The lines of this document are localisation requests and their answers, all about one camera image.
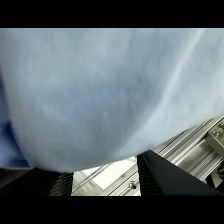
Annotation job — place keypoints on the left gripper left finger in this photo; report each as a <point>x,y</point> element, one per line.
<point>43,184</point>

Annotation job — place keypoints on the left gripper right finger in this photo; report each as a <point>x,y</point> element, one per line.
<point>166,180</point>

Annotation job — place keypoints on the light blue shirt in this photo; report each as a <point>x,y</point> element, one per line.
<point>106,93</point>

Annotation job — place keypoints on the silver frame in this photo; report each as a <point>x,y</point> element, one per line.
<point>186,150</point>

